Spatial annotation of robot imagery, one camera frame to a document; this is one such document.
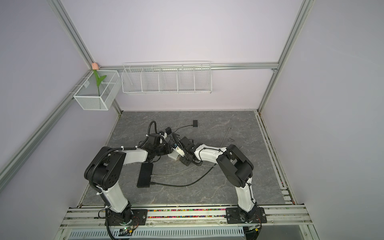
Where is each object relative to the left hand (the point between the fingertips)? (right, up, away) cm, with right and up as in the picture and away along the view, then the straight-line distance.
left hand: (175, 149), depth 96 cm
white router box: (0, -3, -3) cm, 4 cm away
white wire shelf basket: (-7, +49, +8) cm, 51 cm away
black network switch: (-16, -16, -12) cm, 25 cm away
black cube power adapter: (+13, +17, +17) cm, 27 cm away
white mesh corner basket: (-46, +36, -8) cm, 58 cm away
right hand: (+7, -5, -2) cm, 9 cm away
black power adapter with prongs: (-6, +12, +9) cm, 16 cm away
